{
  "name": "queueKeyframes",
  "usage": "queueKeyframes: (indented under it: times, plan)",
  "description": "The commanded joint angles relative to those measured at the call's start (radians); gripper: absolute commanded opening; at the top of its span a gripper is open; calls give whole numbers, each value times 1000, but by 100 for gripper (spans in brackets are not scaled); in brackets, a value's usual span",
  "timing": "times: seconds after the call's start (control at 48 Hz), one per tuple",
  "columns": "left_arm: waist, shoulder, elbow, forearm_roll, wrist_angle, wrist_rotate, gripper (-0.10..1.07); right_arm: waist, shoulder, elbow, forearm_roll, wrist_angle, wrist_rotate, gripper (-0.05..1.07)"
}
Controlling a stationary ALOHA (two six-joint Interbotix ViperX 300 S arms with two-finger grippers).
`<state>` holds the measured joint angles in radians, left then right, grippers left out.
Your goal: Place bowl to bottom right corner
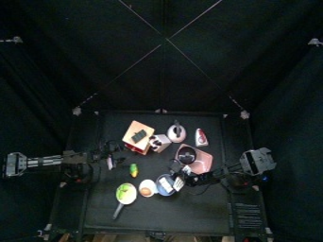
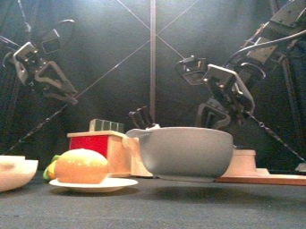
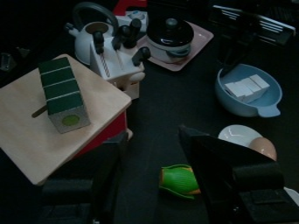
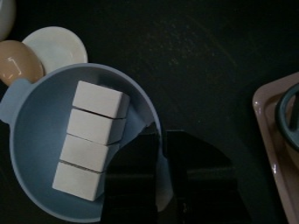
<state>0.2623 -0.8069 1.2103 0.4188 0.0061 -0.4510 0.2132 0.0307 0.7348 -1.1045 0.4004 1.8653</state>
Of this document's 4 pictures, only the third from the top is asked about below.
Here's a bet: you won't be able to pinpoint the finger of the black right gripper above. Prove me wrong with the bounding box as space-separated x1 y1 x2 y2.
219 34 256 79

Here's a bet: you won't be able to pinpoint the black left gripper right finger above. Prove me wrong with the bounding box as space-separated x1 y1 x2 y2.
177 124 299 224

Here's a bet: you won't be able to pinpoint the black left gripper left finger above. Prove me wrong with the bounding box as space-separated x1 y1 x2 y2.
37 130 131 224

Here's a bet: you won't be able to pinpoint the light blue bowl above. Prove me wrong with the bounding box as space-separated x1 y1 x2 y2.
214 63 284 119

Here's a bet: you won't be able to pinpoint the white toy block pieces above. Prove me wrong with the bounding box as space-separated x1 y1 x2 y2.
223 73 271 103

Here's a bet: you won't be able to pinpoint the beige toy egg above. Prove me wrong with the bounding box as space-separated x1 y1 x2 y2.
247 136 279 162

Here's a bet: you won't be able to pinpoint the green toy corn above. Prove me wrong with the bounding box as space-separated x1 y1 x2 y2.
157 164 202 200

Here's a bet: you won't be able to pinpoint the white round object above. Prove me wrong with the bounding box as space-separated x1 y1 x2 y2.
283 186 299 207

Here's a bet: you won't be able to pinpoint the white pot black lid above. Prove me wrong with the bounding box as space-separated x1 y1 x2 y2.
144 17 195 64

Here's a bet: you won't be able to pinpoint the light wooden board red base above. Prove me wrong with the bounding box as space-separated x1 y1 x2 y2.
0 53 135 186

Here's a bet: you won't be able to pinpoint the brown wooden stick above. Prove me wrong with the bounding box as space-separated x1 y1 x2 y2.
31 104 49 119

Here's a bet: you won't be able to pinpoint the white blue toy piece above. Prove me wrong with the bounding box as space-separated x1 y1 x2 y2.
116 10 149 33

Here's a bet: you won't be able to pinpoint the green striped toy block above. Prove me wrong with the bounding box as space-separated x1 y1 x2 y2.
36 56 92 135

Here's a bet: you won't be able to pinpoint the white toy knife block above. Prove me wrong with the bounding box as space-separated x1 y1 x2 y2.
88 38 147 100

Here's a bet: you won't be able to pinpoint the red toy appliance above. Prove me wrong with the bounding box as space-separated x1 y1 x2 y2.
111 0 149 17

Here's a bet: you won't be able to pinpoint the black handled toy knife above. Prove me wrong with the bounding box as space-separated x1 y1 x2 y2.
92 30 107 55
131 45 152 67
111 24 132 51
123 17 143 49

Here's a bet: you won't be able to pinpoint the white kettle grey handle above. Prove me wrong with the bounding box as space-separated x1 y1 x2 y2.
63 1 120 67

